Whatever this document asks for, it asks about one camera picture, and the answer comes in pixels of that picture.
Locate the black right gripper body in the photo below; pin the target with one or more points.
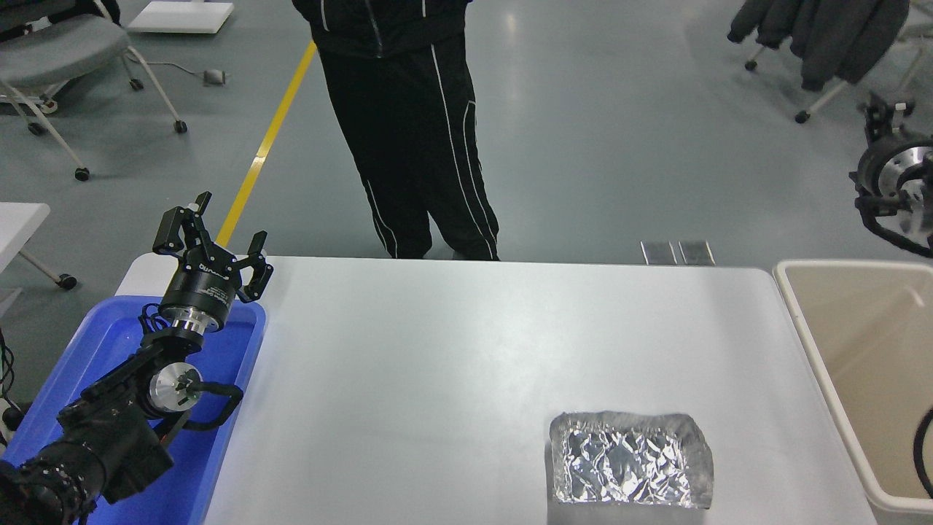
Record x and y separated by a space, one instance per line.
889 133

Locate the large beige plastic bin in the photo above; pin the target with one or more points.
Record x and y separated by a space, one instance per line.
867 350

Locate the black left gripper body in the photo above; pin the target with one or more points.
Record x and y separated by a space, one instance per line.
200 288

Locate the white-framed wheeled chair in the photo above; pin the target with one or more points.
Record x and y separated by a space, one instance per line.
802 117

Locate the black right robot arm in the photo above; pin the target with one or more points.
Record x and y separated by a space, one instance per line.
898 164

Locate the metal floor plate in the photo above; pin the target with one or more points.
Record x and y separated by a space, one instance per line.
659 253
696 252

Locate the person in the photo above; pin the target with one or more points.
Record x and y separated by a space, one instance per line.
408 146

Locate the blue plastic tray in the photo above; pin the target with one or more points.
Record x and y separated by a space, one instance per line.
211 437

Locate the dark jackets pile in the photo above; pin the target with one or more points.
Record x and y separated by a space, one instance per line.
831 36

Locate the white flat board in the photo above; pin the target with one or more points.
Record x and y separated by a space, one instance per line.
178 14

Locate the grey wheeled office chair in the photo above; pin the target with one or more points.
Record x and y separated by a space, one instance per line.
58 44

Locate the small grey floor adapter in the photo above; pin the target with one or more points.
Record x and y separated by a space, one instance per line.
215 76

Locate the white side table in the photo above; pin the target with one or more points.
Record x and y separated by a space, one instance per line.
18 219

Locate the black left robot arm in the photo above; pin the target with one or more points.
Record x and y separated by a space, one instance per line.
109 437

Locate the crumpled silver foil tray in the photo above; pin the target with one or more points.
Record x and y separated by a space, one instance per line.
627 463

